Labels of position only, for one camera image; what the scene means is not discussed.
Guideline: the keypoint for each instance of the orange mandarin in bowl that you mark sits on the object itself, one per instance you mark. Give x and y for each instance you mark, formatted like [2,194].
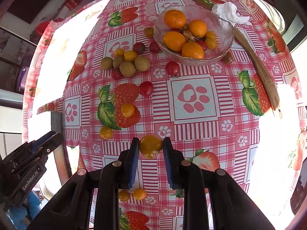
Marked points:
[174,19]

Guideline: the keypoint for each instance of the pink strawberry checkered tablecloth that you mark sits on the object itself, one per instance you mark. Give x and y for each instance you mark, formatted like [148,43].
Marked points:
[217,115]

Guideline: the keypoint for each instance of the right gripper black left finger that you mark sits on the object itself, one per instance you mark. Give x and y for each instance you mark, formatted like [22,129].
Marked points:
[119,174]

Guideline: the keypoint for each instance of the glass fruit bowl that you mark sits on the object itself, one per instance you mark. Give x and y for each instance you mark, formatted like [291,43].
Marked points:
[204,39]

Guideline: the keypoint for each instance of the green-brown longan fruit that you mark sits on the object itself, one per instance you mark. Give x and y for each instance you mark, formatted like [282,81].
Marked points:
[106,63]

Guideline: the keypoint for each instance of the wooden stick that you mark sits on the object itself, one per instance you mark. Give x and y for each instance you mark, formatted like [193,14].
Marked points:
[260,68]

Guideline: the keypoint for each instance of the metal rectangular tray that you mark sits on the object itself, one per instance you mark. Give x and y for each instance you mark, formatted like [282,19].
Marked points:
[58,169]

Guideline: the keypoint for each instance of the red cherry tomato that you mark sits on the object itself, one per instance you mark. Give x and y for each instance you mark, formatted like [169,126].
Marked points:
[146,88]

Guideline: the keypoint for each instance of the yellow cherry tomato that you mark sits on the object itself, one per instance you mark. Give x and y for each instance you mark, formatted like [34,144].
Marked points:
[127,110]
[150,146]

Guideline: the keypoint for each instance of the yellow cherry tomato on strawberry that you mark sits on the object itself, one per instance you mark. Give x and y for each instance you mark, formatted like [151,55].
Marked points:
[127,110]

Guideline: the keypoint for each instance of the white crumpled tissue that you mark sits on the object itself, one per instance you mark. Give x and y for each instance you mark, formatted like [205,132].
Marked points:
[228,12]

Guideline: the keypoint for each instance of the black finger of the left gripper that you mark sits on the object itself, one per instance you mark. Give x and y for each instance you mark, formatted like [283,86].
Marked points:
[51,144]
[39,142]

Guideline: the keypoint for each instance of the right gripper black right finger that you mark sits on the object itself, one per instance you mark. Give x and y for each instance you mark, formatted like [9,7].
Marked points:
[185,175]

